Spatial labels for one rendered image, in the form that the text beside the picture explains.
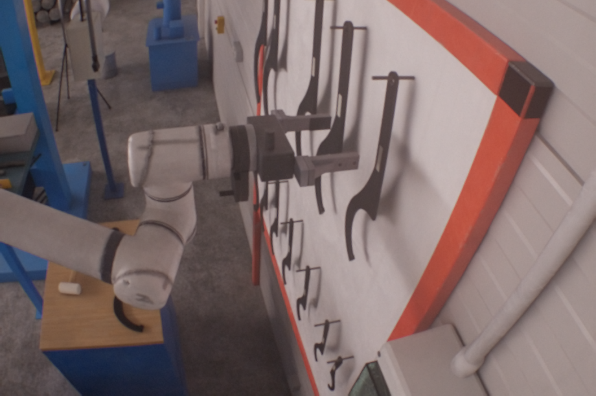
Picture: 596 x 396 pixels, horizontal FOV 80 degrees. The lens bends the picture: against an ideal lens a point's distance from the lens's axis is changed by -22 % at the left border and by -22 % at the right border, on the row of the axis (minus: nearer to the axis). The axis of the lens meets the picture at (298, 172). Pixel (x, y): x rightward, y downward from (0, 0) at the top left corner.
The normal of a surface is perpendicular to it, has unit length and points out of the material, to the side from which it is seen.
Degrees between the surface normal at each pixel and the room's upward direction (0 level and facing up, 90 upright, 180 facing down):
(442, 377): 0
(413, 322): 90
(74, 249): 46
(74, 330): 0
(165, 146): 36
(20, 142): 90
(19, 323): 0
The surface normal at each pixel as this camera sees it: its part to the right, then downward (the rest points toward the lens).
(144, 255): 0.28, -0.72
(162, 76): 0.26, 0.65
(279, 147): 0.06, -0.83
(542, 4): -0.96, 0.11
